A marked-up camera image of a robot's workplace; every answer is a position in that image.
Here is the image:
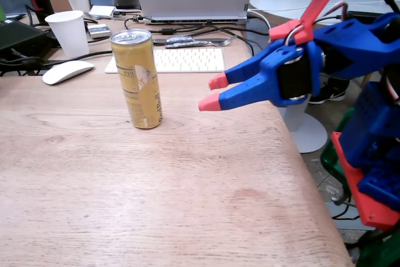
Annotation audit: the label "blue gripper black motor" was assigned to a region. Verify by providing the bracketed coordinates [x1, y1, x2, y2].
[198, 40, 324, 112]

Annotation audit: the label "yellow energy drink can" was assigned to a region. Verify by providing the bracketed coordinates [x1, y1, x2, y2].
[109, 28, 164, 130]

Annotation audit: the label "metal fork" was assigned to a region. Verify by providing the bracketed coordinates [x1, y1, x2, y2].
[193, 35, 239, 48]

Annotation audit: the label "white slim keyboard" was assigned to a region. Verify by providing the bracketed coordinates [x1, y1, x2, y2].
[104, 48, 226, 74]

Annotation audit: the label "black sneaker white sole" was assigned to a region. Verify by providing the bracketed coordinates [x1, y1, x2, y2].
[308, 78, 350, 105]

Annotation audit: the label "green table clamp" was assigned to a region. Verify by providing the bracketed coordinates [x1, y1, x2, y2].
[356, 232, 400, 267]
[320, 108, 356, 193]

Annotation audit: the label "black power adapter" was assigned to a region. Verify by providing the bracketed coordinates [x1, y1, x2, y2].
[346, 10, 387, 21]

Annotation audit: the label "small silver box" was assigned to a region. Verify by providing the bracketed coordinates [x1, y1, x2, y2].
[86, 23, 113, 39]

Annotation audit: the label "white adapter hub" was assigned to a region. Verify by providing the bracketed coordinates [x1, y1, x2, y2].
[88, 4, 118, 19]

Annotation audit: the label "white computer mouse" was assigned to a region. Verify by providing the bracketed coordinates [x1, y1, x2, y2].
[42, 59, 95, 86]

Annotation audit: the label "black flat box device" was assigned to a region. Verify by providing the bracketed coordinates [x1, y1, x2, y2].
[0, 19, 58, 59]

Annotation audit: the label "white cable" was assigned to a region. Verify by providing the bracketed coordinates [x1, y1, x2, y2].
[246, 9, 272, 32]

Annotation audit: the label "round white pedestal table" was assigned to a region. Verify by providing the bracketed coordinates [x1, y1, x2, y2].
[249, 0, 400, 154]

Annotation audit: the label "black cable with ferrite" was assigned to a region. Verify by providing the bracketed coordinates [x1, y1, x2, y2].
[124, 15, 270, 38]

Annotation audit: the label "white red servo wires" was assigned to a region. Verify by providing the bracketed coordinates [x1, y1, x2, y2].
[283, 1, 349, 46]

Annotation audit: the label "thin black plug cable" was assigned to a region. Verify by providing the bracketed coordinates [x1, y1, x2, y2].
[87, 35, 111, 44]

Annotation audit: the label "red robot base plate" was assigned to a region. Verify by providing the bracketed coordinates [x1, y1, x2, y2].
[331, 131, 400, 232]

